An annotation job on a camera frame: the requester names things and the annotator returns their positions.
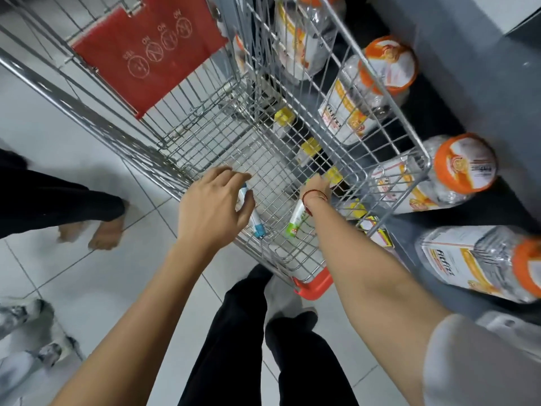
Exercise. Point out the person's white sleeve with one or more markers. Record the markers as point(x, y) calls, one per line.
point(477, 367)

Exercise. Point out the grey shelf unit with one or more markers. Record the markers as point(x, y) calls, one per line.
point(465, 71)

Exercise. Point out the person's black trousers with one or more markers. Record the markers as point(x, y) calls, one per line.
point(236, 355)

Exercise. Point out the white patterned shoes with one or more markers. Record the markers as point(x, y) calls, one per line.
point(25, 334)

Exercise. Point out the red cart seat flap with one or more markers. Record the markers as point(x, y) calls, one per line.
point(148, 50)

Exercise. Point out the white tube with green print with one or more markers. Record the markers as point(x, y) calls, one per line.
point(296, 219)

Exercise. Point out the white tube with blue cap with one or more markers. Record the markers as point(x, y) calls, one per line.
point(257, 224)

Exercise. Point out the person's left forearm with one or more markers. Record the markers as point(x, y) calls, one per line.
point(139, 329)

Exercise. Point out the small yellow-capped bottle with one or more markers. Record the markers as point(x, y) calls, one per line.
point(334, 175)
point(284, 117)
point(311, 147)
point(356, 209)

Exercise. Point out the large clear orange-capped bottle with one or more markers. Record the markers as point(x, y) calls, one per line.
point(304, 33)
point(473, 262)
point(372, 80)
point(456, 169)

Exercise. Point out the person's right forearm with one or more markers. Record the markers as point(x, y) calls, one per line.
point(372, 291)

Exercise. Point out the person's right hand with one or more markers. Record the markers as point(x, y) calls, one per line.
point(317, 184)

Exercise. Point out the person's left thumb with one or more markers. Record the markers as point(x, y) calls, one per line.
point(247, 207)

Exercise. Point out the person's left hand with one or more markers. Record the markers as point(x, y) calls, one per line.
point(207, 215)

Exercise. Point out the yellow labelled small packet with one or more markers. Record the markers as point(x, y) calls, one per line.
point(377, 232)

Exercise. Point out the orange cart corner bumper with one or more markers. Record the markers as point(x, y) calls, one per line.
point(315, 287)

